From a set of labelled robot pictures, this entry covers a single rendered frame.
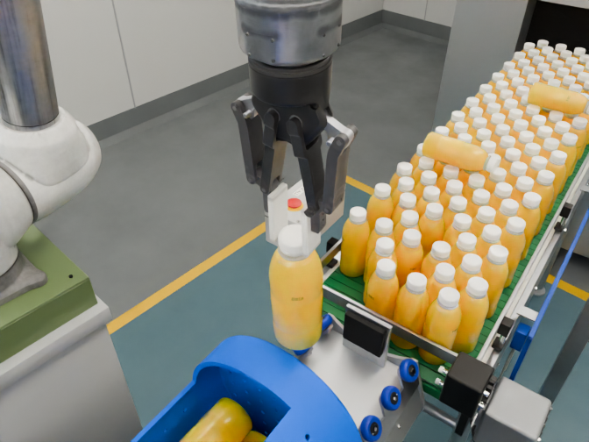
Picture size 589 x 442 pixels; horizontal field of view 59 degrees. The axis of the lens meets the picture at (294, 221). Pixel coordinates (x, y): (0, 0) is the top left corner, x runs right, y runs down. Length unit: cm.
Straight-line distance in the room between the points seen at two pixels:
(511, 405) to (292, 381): 61
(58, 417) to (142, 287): 139
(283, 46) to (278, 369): 45
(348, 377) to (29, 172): 74
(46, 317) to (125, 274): 161
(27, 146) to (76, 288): 29
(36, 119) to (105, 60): 265
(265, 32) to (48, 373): 95
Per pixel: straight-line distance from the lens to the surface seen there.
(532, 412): 123
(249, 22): 44
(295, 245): 59
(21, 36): 99
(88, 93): 370
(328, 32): 45
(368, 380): 110
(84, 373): 128
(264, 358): 74
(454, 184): 136
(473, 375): 106
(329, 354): 113
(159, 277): 266
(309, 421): 72
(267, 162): 54
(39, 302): 113
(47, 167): 110
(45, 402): 128
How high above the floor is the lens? 183
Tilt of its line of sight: 39 degrees down
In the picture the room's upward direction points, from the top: straight up
